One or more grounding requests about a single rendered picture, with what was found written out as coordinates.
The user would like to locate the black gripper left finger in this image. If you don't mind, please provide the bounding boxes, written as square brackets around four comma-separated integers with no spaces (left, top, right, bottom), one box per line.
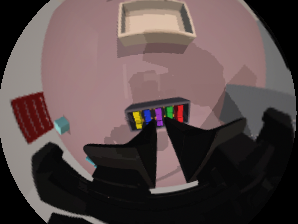
[84,119,158,188]

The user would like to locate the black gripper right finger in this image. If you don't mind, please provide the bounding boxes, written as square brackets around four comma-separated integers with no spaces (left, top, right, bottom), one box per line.
[164,117,246,183]

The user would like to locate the beige rectangular tray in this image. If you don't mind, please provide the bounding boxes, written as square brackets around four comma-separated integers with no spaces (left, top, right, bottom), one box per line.
[117,0,197,47]

